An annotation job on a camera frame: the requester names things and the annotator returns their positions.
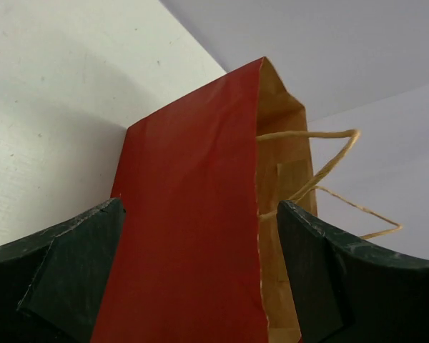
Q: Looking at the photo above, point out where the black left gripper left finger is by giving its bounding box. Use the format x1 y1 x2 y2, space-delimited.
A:
0 198 125 342

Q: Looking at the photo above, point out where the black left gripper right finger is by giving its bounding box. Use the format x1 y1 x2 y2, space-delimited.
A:
277 201 429 343

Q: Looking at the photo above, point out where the red brown paper bag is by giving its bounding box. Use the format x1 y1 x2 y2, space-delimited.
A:
89 56 403 343

